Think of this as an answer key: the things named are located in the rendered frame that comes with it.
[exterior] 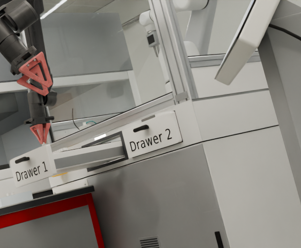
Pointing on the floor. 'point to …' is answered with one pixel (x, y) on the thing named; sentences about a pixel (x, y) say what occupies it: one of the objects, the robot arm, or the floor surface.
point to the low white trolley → (46, 222)
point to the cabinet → (202, 197)
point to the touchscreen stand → (295, 100)
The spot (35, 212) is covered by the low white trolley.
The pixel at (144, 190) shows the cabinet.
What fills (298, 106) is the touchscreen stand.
